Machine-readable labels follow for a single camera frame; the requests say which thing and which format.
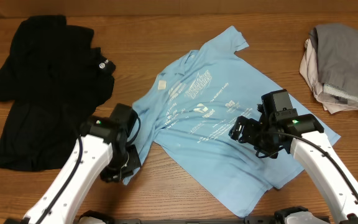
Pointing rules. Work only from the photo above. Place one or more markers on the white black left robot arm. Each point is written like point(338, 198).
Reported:
point(105, 148)

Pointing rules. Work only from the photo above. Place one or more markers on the black t-shirt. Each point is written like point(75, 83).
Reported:
point(55, 80)

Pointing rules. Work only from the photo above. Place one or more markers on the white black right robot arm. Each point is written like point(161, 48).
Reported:
point(303, 138)

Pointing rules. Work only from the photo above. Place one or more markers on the light blue printed t-shirt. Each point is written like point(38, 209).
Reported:
point(189, 111)

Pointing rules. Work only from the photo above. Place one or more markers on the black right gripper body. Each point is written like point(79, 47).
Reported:
point(257, 136)

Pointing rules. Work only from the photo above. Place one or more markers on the grey folded garment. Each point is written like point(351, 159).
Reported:
point(336, 47)

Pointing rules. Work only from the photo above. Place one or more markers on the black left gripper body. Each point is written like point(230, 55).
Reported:
point(123, 164)

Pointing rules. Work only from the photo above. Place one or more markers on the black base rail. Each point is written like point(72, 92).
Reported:
point(92, 217)

